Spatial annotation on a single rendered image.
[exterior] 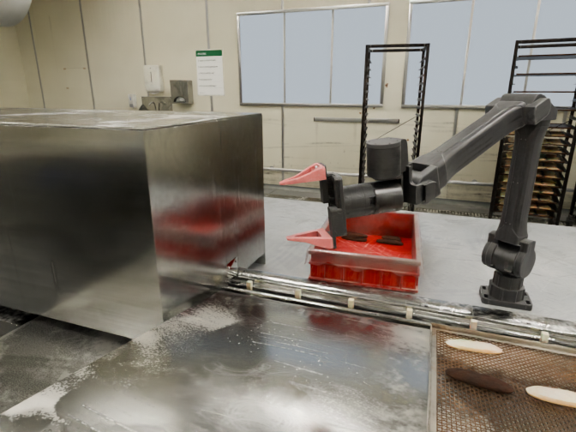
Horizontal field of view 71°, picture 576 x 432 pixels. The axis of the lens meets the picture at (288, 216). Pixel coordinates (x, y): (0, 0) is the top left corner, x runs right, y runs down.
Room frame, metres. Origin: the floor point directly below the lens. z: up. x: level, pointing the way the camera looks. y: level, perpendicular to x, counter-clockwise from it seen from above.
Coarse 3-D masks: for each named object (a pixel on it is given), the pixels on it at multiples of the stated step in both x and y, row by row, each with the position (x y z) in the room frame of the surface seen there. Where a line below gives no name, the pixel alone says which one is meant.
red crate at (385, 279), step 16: (336, 240) 1.43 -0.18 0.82; (368, 240) 1.43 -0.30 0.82; (400, 256) 1.27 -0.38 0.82; (320, 272) 1.09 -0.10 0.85; (336, 272) 1.08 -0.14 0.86; (352, 272) 1.06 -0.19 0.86; (368, 272) 1.05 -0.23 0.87; (384, 272) 1.03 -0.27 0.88; (384, 288) 1.03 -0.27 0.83; (400, 288) 1.02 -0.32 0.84; (416, 288) 1.02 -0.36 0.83
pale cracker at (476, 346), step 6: (450, 342) 0.66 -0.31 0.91; (456, 342) 0.66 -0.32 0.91; (462, 342) 0.66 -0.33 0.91; (468, 342) 0.66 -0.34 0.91; (474, 342) 0.66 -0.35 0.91; (480, 342) 0.66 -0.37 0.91; (456, 348) 0.65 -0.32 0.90; (462, 348) 0.64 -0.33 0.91; (468, 348) 0.64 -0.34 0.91; (474, 348) 0.64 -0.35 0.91; (480, 348) 0.64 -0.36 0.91; (486, 348) 0.64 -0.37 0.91; (492, 348) 0.64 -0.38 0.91; (498, 348) 0.65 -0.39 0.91
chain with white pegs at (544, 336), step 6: (246, 282) 0.99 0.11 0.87; (252, 288) 1.00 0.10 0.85; (300, 294) 0.94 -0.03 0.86; (348, 300) 0.89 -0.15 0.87; (348, 306) 0.89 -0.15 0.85; (408, 312) 0.84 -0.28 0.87; (408, 318) 0.84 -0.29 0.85; (474, 324) 0.79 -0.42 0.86; (540, 336) 0.76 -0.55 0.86; (546, 336) 0.74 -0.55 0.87; (546, 342) 0.74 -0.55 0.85
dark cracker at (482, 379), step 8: (456, 368) 0.56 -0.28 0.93; (456, 376) 0.54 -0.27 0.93; (464, 376) 0.54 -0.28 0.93; (472, 376) 0.53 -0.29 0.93; (480, 376) 0.54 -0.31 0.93; (488, 376) 0.54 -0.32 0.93; (472, 384) 0.52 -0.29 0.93; (480, 384) 0.52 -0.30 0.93; (488, 384) 0.52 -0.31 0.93; (496, 384) 0.52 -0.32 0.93; (504, 384) 0.52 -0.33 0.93; (504, 392) 0.51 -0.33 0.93; (512, 392) 0.51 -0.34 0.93
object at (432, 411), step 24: (432, 336) 0.69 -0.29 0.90; (456, 336) 0.71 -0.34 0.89; (480, 336) 0.71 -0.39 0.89; (504, 336) 0.69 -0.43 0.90; (432, 360) 0.60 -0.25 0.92; (456, 360) 0.61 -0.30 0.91; (480, 360) 0.61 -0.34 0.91; (504, 360) 0.61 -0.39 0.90; (528, 360) 0.62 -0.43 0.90; (432, 384) 0.52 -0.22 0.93; (456, 384) 0.53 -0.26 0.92; (528, 384) 0.54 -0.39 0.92; (432, 408) 0.46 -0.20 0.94; (480, 408) 0.47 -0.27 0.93; (504, 408) 0.47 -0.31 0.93
